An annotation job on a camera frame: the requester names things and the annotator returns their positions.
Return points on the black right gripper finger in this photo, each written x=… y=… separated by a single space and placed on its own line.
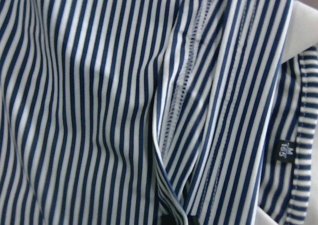
x=170 y=220

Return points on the navy white striped polo shirt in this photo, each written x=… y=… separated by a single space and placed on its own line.
x=116 y=112

